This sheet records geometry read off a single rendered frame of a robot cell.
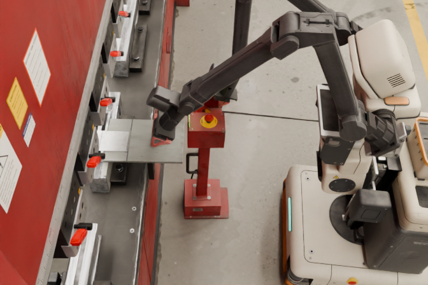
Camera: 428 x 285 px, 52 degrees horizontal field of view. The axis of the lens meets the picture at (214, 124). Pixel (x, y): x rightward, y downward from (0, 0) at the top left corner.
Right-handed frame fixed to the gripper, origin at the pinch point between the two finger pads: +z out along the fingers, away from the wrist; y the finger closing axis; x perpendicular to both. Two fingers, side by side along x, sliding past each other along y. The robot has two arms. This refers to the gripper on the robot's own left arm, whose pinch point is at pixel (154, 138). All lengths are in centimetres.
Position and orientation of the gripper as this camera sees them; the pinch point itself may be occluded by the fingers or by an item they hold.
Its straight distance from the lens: 148.9
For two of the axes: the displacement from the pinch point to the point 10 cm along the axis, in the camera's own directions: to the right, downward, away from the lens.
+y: 0.1, 7.7, -6.4
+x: 8.5, 3.4, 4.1
